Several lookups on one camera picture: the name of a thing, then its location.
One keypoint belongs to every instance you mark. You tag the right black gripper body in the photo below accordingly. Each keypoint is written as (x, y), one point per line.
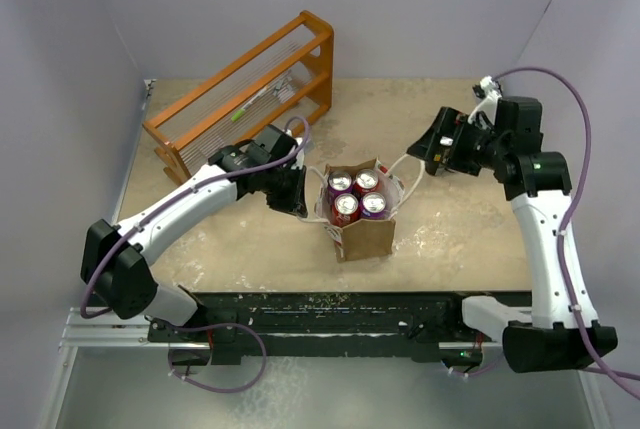
(474, 147)

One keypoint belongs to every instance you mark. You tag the purple fanta can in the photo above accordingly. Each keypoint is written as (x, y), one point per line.
(373, 206)
(339, 182)

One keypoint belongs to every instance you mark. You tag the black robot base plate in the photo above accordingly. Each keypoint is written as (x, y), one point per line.
(420, 326)

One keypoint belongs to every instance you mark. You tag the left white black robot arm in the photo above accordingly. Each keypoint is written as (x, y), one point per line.
(117, 258)

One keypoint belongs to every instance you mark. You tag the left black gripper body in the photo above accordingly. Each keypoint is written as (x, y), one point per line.
(283, 189)

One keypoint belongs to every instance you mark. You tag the orange wooden wire rack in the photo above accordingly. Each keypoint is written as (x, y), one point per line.
(288, 73)

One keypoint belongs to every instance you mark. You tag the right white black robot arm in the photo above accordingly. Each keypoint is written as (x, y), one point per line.
(562, 330)

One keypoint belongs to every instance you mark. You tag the green capped marker pen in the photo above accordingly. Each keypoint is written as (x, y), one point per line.
(246, 105)

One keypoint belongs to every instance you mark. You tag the watermelon print canvas bag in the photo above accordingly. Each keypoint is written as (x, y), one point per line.
(364, 239)

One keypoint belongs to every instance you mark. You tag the dark black soda can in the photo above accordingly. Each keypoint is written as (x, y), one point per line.
(434, 168)

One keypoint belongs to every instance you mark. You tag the red coke can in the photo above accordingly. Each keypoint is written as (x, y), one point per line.
(345, 210)
(366, 181)

